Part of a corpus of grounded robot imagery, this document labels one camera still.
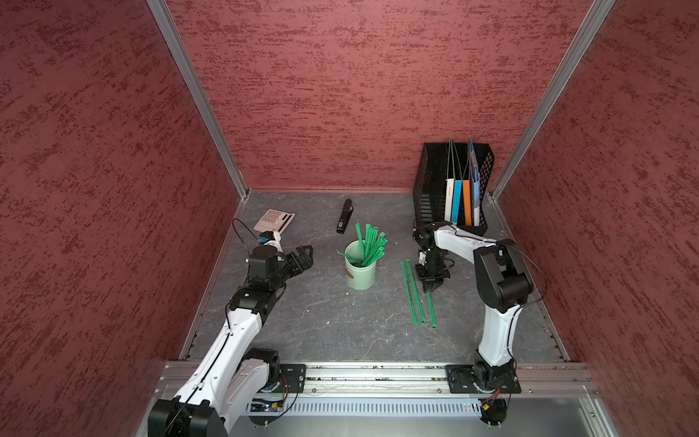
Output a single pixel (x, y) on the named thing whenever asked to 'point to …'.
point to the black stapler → (345, 217)
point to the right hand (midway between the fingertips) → (430, 292)
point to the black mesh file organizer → (429, 199)
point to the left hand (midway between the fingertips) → (301, 258)
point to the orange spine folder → (467, 202)
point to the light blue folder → (475, 186)
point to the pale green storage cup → (359, 277)
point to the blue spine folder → (456, 198)
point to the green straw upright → (360, 241)
